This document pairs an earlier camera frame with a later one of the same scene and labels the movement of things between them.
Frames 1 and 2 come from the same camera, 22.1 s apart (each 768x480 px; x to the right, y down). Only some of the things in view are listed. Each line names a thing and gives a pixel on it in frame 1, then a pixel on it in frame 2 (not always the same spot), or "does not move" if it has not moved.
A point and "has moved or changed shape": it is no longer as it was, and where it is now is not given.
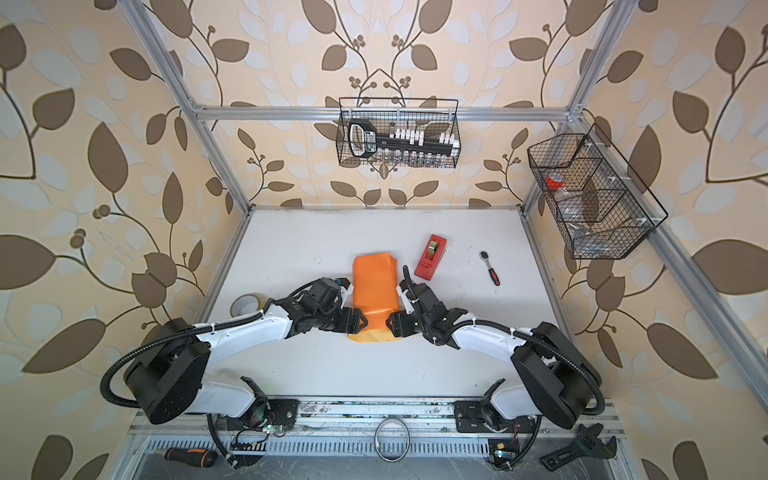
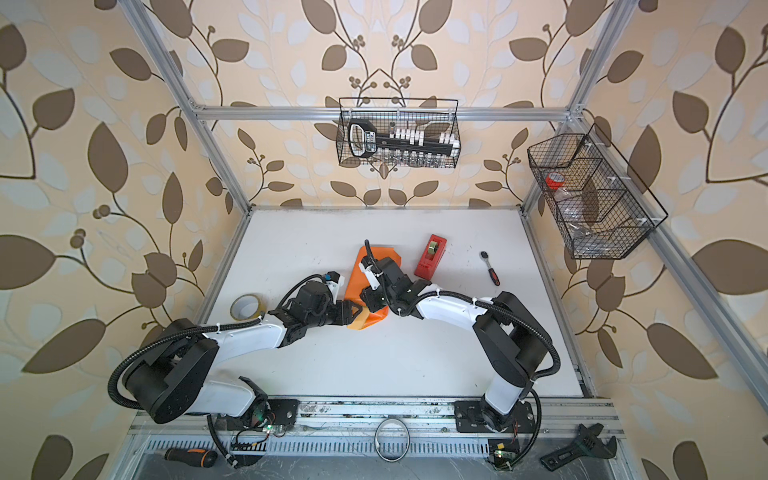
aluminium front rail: [353, 427] does not move
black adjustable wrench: [588, 443] does not move
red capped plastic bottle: [555, 180] does not move
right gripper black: [399, 325] -> [368, 297]
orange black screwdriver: [199, 457] does not move
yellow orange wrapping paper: [376, 296] has moved or changed shape
